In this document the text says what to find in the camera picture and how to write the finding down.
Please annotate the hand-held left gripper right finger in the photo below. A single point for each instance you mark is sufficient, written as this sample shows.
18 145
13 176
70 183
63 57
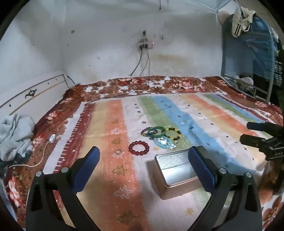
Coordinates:
200 170

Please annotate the black printed garment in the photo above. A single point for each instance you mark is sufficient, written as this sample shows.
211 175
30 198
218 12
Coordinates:
279 68

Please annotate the silver metal tin box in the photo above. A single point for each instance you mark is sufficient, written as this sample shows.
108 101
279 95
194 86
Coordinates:
170 191

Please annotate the blue mesh net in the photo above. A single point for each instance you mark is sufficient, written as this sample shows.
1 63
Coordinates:
248 55

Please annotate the white power strip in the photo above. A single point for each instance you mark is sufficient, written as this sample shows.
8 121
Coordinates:
146 45

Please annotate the clear glass bead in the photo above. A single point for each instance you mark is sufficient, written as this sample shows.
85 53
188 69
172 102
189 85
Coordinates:
118 152

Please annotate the white headboard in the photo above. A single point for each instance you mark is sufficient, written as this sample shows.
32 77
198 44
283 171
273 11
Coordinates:
33 88

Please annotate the crumpled grey cloth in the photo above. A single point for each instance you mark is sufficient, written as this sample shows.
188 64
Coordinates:
15 133

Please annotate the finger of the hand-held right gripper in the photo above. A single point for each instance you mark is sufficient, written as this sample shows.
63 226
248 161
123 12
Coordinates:
255 126
250 140

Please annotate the white garment with black stripes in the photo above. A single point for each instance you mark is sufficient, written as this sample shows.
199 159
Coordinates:
238 24

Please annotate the grey metal rack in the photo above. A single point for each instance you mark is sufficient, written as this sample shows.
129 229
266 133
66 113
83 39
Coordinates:
269 91

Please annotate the striped pastel blanket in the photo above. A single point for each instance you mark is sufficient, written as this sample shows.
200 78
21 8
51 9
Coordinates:
106 124

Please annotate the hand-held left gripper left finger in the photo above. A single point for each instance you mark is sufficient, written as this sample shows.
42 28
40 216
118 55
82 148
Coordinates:
88 168

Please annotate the green jade bangle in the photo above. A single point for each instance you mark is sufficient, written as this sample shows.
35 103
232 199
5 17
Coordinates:
158 127

